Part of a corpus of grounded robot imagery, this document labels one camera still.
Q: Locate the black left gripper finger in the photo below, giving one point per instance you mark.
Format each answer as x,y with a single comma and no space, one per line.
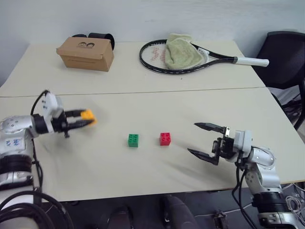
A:
75,113
77,124

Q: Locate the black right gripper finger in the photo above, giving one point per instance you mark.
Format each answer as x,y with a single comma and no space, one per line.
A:
210,127
202,155

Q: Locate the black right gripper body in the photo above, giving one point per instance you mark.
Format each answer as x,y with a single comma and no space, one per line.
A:
226,146

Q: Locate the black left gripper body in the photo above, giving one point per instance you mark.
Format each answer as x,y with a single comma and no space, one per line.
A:
59,124

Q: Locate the yellow toy brick cube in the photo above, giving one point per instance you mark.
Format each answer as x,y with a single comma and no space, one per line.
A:
88,116

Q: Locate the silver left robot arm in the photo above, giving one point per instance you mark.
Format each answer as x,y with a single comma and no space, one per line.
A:
14,125

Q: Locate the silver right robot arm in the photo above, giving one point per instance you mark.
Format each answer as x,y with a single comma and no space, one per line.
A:
264,176

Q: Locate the red toy brick cube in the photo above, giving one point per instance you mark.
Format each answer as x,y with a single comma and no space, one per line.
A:
165,139

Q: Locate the green toy brick cube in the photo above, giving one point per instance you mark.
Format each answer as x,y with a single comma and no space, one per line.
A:
133,140

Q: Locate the brown cardboard box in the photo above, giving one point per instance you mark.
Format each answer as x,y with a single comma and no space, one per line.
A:
83,53

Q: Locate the large dark rounded shape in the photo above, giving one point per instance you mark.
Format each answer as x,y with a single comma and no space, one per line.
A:
177,211

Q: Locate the black white tennis racket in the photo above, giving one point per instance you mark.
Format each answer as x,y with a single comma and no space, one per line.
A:
252,62

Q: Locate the pale green towel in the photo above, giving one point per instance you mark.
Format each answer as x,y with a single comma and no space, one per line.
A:
181,52

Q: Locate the black mesh office chair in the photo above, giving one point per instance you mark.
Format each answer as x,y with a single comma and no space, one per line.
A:
283,59

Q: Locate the small dark rounded shape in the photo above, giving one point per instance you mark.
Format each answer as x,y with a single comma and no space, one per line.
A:
119,218

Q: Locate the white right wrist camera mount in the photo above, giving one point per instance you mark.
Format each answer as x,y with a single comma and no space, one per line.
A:
243,140

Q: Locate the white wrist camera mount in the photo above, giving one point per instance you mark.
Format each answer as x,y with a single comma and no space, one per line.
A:
51,105
243,140

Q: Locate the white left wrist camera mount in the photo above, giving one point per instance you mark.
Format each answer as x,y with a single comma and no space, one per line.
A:
51,105

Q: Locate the small black bracket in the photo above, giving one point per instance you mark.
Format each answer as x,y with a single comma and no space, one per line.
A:
220,219

